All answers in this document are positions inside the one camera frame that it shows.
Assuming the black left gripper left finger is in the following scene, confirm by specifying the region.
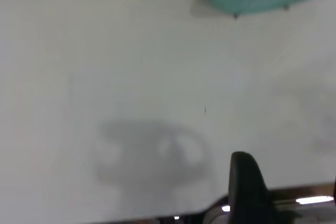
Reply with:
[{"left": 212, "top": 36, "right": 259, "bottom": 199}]
[{"left": 227, "top": 152, "right": 283, "bottom": 224}]

